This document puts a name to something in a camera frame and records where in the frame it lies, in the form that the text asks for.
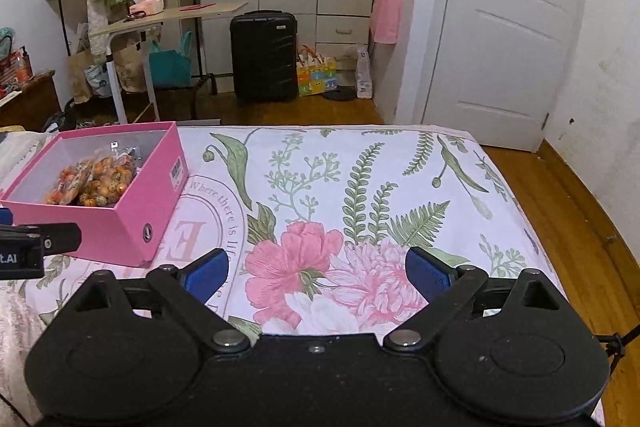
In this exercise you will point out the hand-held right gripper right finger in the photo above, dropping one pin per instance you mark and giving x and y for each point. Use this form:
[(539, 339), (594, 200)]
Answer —
[(430, 273)]

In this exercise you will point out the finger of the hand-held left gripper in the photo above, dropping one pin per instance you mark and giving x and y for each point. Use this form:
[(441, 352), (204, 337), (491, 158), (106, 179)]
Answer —
[(50, 237)]

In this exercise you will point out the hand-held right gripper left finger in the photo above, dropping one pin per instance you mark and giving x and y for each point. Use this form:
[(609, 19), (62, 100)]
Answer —
[(207, 276)]

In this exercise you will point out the clear bag of coated nuts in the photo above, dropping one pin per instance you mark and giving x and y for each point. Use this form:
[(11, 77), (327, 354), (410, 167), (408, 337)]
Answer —
[(107, 182), (70, 182)]

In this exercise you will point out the pink cardboard box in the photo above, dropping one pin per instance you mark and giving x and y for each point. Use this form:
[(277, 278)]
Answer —
[(130, 217)]

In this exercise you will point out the dark wooden cabinet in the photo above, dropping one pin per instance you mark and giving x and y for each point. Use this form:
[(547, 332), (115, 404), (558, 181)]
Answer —
[(30, 104)]

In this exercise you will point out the brown paper bag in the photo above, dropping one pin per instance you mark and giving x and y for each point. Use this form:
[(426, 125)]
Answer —
[(131, 69), (80, 79)]

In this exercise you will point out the white blue patterned bag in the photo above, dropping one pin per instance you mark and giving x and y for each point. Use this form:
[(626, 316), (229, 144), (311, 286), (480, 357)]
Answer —
[(97, 82)]

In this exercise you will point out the red patterned bag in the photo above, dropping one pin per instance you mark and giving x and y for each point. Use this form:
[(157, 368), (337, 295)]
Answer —
[(12, 69)]

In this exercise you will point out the black round floor object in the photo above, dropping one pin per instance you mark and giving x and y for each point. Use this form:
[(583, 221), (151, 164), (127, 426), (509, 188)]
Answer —
[(340, 94)]

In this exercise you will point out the white plastic bag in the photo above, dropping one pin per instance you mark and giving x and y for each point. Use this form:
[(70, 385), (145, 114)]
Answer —
[(364, 74)]

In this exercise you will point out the teal bag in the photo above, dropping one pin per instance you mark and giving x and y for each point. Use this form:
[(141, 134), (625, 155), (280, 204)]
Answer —
[(170, 64)]

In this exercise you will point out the black suitcase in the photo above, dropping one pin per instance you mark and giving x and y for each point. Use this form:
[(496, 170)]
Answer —
[(264, 57)]

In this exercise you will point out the colourful yellow carton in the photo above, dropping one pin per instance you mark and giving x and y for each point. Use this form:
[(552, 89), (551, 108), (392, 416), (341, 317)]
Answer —
[(316, 77)]

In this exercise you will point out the white door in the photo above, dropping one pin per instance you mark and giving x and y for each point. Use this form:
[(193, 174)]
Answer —
[(510, 57)]

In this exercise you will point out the pink tissue box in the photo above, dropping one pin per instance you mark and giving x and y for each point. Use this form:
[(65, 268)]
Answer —
[(147, 4)]

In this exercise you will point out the wooden side table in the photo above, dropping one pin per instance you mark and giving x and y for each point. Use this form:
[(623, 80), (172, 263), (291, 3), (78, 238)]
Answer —
[(170, 14)]

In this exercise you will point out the pink hanging bag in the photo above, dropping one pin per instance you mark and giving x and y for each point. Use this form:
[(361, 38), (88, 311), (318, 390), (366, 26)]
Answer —
[(386, 17)]

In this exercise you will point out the red folder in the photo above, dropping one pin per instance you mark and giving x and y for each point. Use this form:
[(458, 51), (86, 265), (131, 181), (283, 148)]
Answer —
[(197, 7)]

